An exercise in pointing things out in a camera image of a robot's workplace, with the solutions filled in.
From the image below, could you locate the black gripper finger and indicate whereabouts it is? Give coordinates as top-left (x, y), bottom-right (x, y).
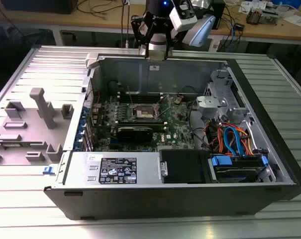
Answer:
top-left (130, 14), bottom-right (156, 59)
top-left (153, 22), bottom-right (173, 61)

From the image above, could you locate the silver CPU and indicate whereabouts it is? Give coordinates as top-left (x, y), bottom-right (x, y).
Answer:
top-left (148, 51), bottom-right (167, 62)

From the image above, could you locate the black RAM slot bank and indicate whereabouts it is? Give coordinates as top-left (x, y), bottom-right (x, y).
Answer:
top-left (118, 91), bottom-right (164, 103)
top-left (116, 119), bottom-right (167, 132)

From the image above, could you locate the CPU socket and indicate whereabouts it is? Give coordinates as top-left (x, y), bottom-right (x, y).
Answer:
top-left (130, 101), bottom-right (164, 120)

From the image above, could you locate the tall black box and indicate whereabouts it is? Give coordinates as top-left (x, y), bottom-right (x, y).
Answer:
top-left (212, 0), bottom-right (226, 30)

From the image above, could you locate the silver disk bay cage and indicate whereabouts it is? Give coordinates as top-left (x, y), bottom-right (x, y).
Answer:
top-left (195, 69), bottom-right (252, 125)

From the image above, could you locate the green motherboard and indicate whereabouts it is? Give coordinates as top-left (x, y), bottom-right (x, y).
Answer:
top-left (90, 92), bottom-right (200, 153)

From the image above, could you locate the white printed card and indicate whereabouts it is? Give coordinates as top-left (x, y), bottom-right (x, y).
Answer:
top-left (239, 0), bottom-right (267, 14)

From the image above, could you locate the black finned heat sink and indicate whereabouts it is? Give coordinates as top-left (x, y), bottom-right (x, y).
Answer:
top-left (247, 7), bottom-right (262, 25)

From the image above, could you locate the wooden workbench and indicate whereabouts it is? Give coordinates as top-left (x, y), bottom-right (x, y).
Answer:
top-left (0, 0), bottom-right (301, 47)

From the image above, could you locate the black monitor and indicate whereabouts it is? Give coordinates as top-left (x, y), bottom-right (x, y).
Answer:
top-left (0, 0), bottom-right (79, 15)

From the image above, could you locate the green circuit board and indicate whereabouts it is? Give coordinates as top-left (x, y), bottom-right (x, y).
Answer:
top-left (261, 8), bottom-right (282, 25)

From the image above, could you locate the black graphics card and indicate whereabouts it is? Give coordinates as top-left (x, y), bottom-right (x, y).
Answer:
top-left (116, 126), bottom-right (154, 143)

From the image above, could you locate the white paper sheet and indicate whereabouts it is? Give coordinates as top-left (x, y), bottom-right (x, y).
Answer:
top-left (282, 14), bottom-right (301, 27)

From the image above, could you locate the black drive bay box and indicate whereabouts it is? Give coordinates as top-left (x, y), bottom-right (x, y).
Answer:
top-left (159, 149), bottom-right (212, 184)

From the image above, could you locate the blue disk carrier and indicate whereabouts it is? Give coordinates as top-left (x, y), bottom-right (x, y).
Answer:
top-left (210, 154), bottom-right (270, 184)

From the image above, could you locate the grey hard disk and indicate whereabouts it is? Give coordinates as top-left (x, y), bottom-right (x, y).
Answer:
top-left (214, 165), bottom-right (262, 182)

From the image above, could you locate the silver power supply unit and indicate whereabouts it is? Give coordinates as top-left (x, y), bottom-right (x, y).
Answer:
top-left (56, 150), bottom-right (164, 186)

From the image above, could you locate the grey parts rack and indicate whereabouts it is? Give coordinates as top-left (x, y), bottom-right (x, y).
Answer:
top-left (0, 87), bottom-right (75, 167)

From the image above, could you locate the black PC case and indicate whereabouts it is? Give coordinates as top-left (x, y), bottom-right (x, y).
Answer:
top-left (42, 52), bottom-right (301, 221)

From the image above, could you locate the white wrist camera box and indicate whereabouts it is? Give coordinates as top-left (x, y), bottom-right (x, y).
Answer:
top-left (169, 0), bottom-right (198, 33)

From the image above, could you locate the red orange wire bundle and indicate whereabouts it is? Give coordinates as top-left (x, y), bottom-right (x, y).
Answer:
top-left (204, 119), bottom-right (225, 151)

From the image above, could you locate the blue wire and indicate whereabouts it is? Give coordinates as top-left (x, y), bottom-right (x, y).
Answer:
top-left (223, 126), bottom-right (249, 157)

